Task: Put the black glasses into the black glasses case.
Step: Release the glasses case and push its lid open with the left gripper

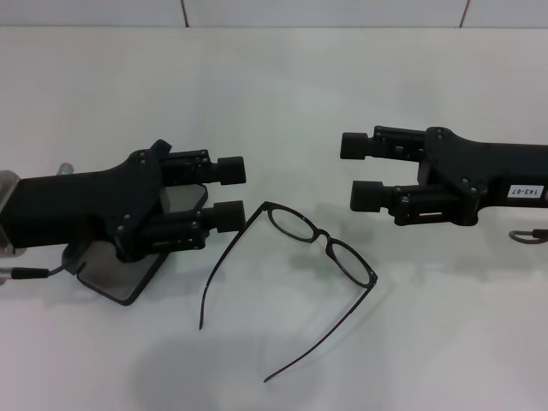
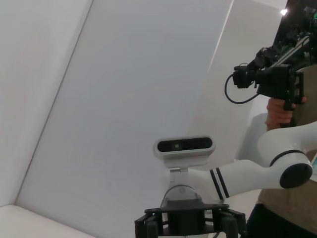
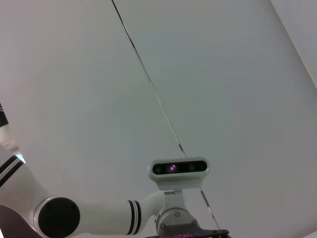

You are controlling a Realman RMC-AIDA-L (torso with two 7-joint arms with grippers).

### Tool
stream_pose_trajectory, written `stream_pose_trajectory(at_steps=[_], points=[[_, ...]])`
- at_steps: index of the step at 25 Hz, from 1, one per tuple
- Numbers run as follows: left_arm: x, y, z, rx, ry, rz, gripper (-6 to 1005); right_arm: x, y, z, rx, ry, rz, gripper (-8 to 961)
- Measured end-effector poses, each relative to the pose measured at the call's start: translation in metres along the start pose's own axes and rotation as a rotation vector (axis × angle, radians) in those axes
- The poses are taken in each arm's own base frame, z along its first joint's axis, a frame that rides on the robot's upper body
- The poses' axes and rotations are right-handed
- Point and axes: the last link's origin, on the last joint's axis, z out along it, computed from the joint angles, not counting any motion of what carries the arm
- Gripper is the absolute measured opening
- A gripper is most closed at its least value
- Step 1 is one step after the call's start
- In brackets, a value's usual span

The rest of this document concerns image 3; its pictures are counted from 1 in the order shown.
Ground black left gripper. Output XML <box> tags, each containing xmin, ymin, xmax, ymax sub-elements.
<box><xmin>146</xmin><ymin>227</ymin><xmax>230</xmax><ymax>238</ymax></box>

